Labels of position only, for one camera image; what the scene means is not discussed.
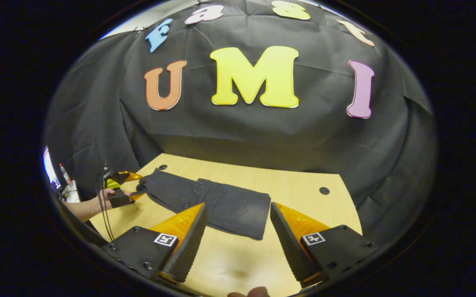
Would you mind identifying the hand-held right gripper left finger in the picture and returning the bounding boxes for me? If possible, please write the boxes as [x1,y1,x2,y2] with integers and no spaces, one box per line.
[102,203,208,285]

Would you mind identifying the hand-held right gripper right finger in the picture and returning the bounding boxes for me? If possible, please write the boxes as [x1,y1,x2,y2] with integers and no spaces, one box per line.
[270,202,379,288]

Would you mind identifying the dark grey jeans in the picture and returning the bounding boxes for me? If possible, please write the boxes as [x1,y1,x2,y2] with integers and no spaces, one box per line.
[137,168,271,240]

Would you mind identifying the red-capped bottle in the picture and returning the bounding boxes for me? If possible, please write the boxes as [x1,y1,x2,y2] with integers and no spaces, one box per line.
[59,163,72,185]

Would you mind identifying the white panel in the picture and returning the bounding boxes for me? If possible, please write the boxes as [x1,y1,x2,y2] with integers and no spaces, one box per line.
[43,146,62,192]

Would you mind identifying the black backdrop cloth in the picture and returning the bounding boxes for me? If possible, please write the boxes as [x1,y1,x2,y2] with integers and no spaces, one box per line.
[44,0,437,244]

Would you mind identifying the thin black cable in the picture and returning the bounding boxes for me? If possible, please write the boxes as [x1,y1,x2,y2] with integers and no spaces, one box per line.
[95,165,115,242]

